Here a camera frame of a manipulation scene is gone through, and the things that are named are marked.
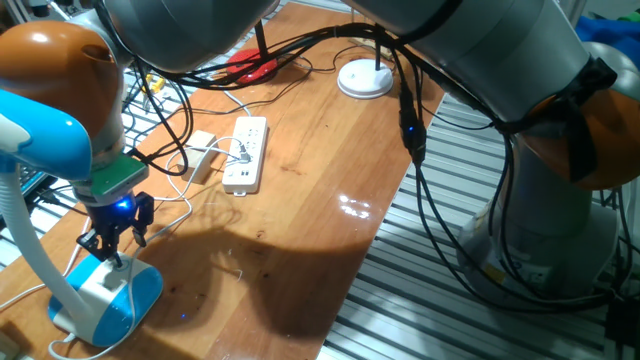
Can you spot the light wooden block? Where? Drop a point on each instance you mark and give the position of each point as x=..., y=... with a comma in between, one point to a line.
x=197, y=167
x=205, y=139

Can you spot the white power strip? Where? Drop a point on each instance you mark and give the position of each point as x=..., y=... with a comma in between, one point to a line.
x=246, y=155

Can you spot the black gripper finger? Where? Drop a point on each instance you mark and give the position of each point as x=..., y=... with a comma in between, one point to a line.
x=118, y=257
x=95, y=242

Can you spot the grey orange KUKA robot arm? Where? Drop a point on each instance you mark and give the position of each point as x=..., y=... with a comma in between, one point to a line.
x=500, y=50

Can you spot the blue plastic bag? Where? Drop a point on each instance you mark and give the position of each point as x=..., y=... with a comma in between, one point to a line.
x=612, y=32

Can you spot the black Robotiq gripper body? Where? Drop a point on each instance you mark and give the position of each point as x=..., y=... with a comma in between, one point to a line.
x=120, y=215

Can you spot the blue white desk lamp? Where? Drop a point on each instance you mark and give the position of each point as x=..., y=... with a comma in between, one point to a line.
x=107, y=300

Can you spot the green wrist adapter flange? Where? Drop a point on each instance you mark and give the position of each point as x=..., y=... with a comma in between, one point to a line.
x=117, y=177

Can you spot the white round lamp base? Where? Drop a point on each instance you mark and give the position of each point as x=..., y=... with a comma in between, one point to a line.
x=365, y=80

